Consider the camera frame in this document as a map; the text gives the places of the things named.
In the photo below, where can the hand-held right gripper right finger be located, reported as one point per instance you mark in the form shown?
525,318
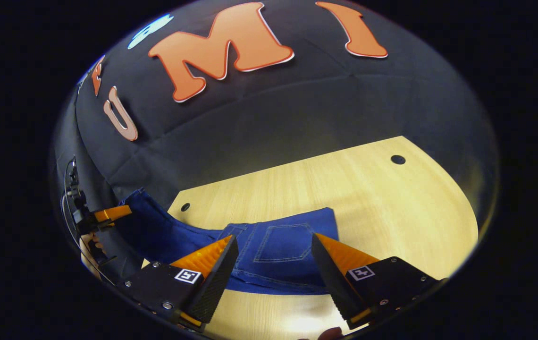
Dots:
337,278

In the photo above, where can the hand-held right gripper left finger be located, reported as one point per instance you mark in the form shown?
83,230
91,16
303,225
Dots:
214,278

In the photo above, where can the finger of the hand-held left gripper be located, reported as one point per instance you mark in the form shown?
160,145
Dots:
111,213

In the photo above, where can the blue denim jeans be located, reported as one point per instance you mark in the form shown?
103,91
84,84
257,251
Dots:
278,245

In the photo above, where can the black backdrop cloth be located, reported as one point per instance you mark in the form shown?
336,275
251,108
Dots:
297,104

